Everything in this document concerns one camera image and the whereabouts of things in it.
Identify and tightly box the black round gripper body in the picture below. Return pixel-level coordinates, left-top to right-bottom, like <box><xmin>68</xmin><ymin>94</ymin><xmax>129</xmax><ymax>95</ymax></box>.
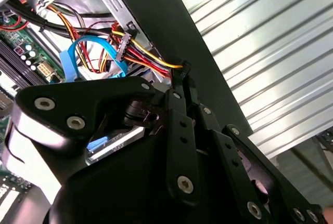
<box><xmin>48</xmin><ymin>135</ymin><xmax>243</xmax><ymax>224</ymax></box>

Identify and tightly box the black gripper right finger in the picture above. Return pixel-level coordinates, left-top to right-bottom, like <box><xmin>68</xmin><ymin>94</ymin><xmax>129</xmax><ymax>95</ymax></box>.
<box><xmin>186</xmin><ymin>77</ymin><xmax>328</xmax><ymax>224</ymax></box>

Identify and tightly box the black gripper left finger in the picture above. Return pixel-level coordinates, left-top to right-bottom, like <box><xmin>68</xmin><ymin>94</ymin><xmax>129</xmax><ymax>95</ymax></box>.
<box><xmin>1</xmin><ymin>76</ymin><xmax>203</xmax><ymax>207</ymax></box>

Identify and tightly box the hard disk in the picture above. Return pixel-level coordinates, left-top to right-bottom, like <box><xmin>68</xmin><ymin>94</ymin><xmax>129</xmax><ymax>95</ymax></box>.
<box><xmin>85</xmin><ymin>126</ymin><xmax>145</xmax><ymax>166</ymax></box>

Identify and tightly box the coloured disk power wire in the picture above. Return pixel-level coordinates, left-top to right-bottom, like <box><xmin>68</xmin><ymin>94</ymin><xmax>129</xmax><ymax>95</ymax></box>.
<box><xmin>46</xmin><ymin>2</ymin><xmax>193</xmax><ymax>81</ymax></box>

